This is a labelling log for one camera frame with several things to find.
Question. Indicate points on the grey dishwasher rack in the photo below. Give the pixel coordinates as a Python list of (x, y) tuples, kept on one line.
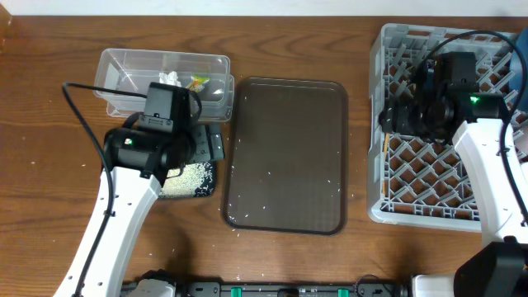
[(421, 180)]

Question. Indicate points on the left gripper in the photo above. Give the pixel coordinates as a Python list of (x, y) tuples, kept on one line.
[(214, 143)]

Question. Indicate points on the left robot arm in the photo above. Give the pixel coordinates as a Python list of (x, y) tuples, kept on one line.
[(152, 147)]

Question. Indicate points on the white tissue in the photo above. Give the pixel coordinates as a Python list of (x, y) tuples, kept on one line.
[(169, 79)]

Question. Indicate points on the pile of white rice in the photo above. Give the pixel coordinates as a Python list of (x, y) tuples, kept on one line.
[(189, 179)]

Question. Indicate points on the pink white cup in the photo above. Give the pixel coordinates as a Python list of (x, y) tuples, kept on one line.
[(521, 140)]

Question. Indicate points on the blue plate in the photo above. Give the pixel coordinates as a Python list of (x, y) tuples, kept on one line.
[(515, 66)]

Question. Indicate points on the clear plastic container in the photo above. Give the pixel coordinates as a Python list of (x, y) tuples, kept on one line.
[(121, 63)]

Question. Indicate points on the dark brown serving tray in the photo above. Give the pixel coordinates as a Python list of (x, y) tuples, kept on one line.
[(287, 165)]

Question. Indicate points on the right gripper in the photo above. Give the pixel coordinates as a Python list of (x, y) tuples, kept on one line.
[(396, 117)]

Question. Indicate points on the yellow green snack wrapper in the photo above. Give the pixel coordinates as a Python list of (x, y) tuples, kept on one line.
[(197, 83)]

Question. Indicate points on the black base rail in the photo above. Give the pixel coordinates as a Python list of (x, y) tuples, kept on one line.
[(162, 283)]

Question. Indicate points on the black plastic tray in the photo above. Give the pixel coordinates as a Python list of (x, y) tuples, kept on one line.
[(202, 185)]

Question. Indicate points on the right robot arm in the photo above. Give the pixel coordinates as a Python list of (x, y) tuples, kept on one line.
[(498, 177)]

